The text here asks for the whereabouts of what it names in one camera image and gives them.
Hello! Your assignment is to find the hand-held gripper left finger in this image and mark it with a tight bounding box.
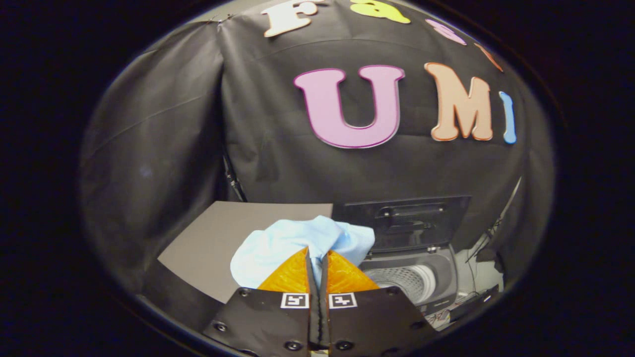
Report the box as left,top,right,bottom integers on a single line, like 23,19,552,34
203,247,318,357

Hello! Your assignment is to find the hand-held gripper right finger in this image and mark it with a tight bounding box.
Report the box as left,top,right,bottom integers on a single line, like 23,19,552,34
320,249,440,357

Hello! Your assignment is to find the light blue cloth garment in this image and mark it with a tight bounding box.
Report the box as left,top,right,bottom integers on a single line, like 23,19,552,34
230,215,376,289

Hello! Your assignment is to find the dark washing machine lid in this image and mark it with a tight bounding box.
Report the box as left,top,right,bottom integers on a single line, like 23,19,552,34
331,196,472,256

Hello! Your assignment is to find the white cabinet with dark top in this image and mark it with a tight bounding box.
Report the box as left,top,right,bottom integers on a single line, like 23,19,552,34
144,201,334,333

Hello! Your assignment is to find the black box on floor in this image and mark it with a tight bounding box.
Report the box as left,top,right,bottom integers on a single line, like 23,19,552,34
449,285,499,318

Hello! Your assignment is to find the backdrop stand pole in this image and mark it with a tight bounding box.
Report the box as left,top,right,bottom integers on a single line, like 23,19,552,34
222,154,247,202
466,176,522,263

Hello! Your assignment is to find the black backdrop cloth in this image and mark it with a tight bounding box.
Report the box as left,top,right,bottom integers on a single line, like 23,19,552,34
79,0,555,298

